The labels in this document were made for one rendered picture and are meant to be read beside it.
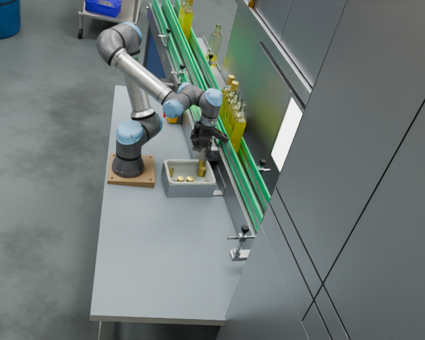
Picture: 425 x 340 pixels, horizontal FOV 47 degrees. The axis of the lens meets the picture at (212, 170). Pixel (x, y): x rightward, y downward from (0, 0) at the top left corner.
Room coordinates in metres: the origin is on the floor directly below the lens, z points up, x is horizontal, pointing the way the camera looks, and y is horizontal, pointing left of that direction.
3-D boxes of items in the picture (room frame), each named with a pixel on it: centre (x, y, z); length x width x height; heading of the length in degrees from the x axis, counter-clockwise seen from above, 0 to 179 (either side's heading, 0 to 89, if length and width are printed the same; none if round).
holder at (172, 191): (1.81, 0.08, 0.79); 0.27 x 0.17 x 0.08; 113
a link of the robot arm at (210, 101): (1.81, 0.08, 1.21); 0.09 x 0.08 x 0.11; 71
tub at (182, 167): (1.80, 0.10, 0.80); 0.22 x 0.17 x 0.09; 113
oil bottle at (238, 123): (1.99, -0.06, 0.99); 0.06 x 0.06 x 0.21; 24
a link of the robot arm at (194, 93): (1.82, 0.18, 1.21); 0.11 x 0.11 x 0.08; 71
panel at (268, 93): (1.91, -0.24, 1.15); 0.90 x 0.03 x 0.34; 23
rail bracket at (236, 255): (1.35, -0.20, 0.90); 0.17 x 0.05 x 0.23; 113
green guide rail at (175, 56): (2.77, 0.42, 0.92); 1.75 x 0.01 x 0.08; 23
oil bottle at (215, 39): (2.84, 0.19, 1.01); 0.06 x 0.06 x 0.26; 30
